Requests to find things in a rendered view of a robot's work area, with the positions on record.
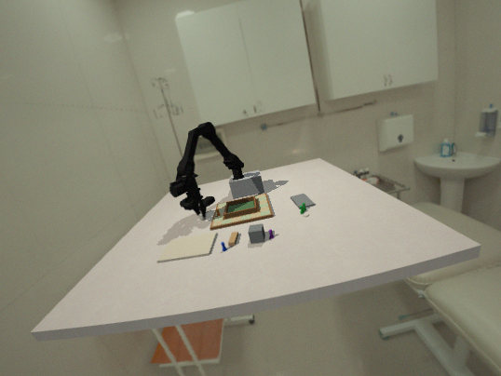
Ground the tan rectangular block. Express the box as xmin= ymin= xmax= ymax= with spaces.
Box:
xmin=228 ymin=232 xmax=238 ymax=246

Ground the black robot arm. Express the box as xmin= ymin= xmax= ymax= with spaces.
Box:
xmin=169 ymin=122 xmax=244 ymax=210

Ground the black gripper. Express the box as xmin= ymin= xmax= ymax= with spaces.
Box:
xmin=180 ymin=187 xmax=215 ymax=218

